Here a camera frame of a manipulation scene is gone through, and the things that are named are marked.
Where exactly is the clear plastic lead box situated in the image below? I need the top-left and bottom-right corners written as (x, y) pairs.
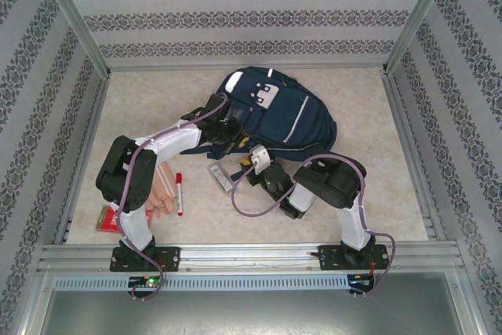
top-left (206, 161), bottom-right (239, 195)

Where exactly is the navy blue backpack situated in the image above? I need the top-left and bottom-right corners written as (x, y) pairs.
top-left (180, 67), bottom-right (338, 160)

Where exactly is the red white marker pen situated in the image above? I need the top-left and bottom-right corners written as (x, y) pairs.
top-left (175, 173), bottom-right (185, 217)

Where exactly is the pink pencil case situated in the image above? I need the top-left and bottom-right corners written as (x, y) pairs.
top-left (147, 161), bottom-right (176, 219)

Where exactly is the red packet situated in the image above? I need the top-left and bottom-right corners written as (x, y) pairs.
top-left (95, 205), bottom-right (153, 233)

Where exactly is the right controller board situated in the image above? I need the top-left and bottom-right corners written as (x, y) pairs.
top-left (347, 273), bottom-right (376, 293)

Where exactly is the controller board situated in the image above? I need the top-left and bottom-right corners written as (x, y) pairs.
top-left (347, 273), bottom-right (376, 293)
top-left (128, 275), bottom-right (168, 289)

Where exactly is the left controller board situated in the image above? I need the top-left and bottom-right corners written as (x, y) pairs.
top-left (128, 275), bottom-right (168, 289)

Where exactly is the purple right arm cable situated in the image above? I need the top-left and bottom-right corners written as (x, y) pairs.
top-left (231, 154), bottom-right (396, 299)

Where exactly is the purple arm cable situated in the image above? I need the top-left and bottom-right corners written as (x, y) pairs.
top-left (117, 93), bottom-right (231, 303)
top-left (231, 154), bottom-right (396, 299)

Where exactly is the aluminium back rail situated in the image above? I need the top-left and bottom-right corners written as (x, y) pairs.
top-left (107, 63), bottom-right (389, 74)

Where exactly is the aluminium mounting rail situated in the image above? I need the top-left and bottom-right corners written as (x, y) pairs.
top-left (38, 243), bottom-right (460, 273)

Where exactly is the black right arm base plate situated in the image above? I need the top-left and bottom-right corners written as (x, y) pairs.
top-left (318, 244), bottom-right (388, 272)

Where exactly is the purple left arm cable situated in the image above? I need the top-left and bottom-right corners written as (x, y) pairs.
top-left (117, 93), bottom-right (231, 303)

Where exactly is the grey slotted cable duct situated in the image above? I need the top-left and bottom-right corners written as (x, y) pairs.
top-left (53, 275), bottom-right (351, 292)

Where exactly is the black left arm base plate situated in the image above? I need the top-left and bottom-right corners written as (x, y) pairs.
top-left (109, 246), bottom-right (181, 273)

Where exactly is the aluminium left side rail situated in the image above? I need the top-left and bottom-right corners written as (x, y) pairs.
top-left (53, 74), bottom-right (113, 245)

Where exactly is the aluminium right side rail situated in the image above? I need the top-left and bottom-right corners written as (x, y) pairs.
top-left (382, 70), bottom-right (446, 242)

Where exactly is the aluminium left frame post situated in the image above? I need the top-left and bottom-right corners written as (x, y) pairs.
top-left (33, 0), bottom-right (113, 77)

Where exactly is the aluminium frame post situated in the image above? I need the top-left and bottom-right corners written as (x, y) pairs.
top-left (33, 0), bottom-right (113, 77)
top-left (382, 0), bottom-right (458, 75)

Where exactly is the aluminium right frame post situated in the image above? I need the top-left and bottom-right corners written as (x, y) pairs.
top-left (382, 0), bottom-right (458, 75)

